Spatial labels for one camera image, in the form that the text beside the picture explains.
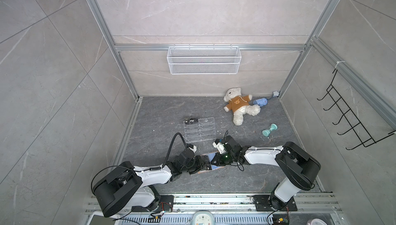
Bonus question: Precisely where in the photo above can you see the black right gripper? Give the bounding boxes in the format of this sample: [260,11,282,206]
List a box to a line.
[210,152,235,167]

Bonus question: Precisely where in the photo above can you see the clear plastic card sleeves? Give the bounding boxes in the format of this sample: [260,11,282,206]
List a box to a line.
[203,152,219,171]

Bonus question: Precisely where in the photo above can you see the clear acrylic tiered holder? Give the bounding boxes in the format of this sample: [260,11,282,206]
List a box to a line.
[183,117,216,143]

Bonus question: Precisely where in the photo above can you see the black credit card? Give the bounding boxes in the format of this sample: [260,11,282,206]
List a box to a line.
[184,118,199,125]

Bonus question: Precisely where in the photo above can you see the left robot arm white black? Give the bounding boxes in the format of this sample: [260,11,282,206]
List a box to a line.
[92,147,210,217]

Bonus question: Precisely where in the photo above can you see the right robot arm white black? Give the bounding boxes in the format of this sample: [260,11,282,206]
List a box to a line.
[211,135,321,210]

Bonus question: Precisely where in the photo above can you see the white teddy bear brown shirt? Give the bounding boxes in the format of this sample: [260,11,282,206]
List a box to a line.
[224,87,261,126]

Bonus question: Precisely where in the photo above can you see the blue cat-shaped toy device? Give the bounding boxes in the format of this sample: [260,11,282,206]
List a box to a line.
[253,98,268,107]

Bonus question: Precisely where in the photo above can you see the white round timer device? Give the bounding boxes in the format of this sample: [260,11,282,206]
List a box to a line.
[191,211,215,225]

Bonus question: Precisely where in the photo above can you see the white tablet device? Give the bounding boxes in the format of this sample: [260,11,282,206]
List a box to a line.
[86,212,119,225]

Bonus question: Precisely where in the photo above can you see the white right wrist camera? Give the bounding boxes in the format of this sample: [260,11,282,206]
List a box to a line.
[212,142,226,154]

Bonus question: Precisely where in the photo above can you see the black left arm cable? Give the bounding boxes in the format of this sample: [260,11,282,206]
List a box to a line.
[162,132,188,167]

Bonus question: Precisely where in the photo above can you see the aluminium rail front frame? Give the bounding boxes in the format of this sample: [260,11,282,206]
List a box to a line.
[85,193,348,225]

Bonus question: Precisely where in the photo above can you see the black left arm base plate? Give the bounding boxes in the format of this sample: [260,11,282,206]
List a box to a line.
[132,195,174,213]

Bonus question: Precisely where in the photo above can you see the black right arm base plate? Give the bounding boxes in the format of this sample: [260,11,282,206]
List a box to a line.
[253,195,298,212]

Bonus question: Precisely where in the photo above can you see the white wire mesh basket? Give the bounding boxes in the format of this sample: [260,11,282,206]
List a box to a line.
[167,46,242,74]

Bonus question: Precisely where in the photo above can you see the black wire hook rack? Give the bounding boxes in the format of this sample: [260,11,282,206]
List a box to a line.
[317,69,396,151]

